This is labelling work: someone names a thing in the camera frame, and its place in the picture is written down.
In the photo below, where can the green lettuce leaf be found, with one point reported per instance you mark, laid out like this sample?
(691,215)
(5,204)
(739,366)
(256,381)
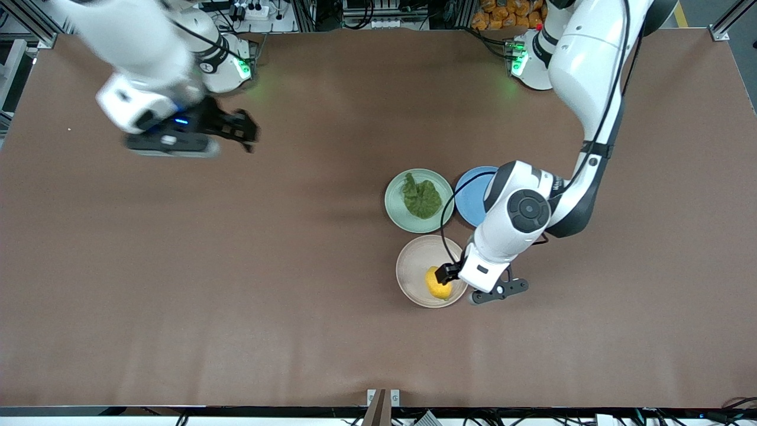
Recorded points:
(421,200)

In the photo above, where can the light green plate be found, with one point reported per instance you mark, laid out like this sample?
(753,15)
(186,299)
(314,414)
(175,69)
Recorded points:
(395,204)

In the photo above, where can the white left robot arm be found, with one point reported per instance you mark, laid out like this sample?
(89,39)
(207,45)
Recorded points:
(591,59)

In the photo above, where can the beige plate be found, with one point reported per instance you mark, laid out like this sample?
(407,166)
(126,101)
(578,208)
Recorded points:
(414,266)

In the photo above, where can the aluminium frame post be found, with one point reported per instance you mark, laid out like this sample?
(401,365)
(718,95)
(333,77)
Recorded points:
(733,18)

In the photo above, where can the white power strip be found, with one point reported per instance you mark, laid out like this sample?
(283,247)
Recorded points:
(251,9)

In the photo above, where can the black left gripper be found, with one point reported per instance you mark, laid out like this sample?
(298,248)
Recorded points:
(447,272)

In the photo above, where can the white electronics rack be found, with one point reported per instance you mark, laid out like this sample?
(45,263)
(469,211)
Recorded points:
(384,15)

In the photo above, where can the brown wooden strip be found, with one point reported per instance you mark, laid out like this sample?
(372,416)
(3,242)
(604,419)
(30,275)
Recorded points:
(378,411)

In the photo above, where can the metal table bracket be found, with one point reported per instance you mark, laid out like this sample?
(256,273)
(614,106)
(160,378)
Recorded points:
(371,396)

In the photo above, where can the blue plate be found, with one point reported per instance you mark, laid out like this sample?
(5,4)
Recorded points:
(470,201)

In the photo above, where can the yellow lemon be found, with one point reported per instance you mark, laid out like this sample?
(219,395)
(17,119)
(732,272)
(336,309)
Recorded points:
(439,290)

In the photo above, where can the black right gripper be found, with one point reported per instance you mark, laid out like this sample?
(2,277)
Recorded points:
(214,121)

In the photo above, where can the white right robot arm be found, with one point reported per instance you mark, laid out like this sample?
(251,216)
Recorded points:
(142,53)

